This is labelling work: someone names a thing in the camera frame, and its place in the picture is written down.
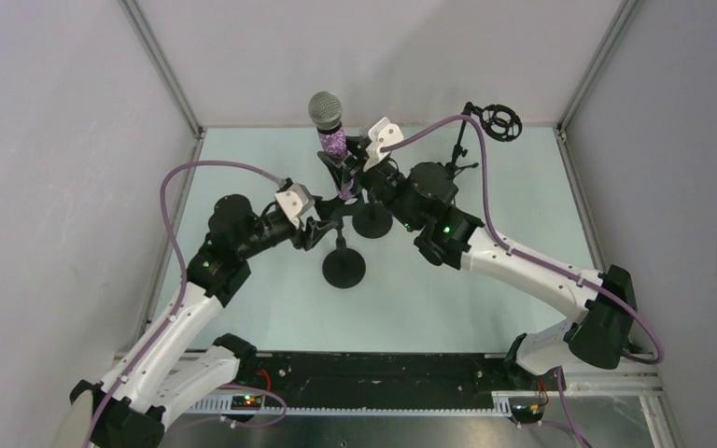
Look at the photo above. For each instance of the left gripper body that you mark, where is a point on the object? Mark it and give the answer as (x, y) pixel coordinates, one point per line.
(308, 230)

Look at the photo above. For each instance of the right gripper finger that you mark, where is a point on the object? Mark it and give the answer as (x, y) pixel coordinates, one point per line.
(340, 172)
(356, 146)

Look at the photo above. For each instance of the purple glitter microphone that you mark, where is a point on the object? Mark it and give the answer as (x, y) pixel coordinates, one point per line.
(325, 111)

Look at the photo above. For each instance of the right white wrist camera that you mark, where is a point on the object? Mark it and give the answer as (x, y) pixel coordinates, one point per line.
(382, 134)

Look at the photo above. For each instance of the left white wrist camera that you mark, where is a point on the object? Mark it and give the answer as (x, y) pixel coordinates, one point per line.
(295, 202)

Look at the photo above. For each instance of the black fork clip stand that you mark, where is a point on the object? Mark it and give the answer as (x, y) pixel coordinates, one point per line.
(372, 220)

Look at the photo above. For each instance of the black tripod shock mount stand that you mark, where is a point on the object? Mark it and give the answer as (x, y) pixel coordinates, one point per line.
(499, 122)

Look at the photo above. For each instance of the left controller board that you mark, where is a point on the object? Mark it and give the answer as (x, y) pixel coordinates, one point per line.
(246, 403)

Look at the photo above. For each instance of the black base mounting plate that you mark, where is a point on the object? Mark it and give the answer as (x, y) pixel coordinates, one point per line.
(389, 382)

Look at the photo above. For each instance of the right controller board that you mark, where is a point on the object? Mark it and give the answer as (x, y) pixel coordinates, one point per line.
(527, 414)

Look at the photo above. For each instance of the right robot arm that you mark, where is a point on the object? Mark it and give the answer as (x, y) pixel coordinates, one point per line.
(597, 307)

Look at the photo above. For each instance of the controller board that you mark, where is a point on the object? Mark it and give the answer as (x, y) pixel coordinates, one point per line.
(527, 414)
(246, 403)

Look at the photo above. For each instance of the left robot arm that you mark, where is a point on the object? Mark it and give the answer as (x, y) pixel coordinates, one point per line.
(135, 403)

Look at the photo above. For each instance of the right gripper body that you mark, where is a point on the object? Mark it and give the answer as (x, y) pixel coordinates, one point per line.
(358, 165)

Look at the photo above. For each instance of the black ring clip stand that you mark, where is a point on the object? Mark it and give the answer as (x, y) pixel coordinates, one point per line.
(343, 267)

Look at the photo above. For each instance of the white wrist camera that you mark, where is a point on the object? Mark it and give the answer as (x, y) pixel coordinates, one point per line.
(295, 202)
(382, 134)

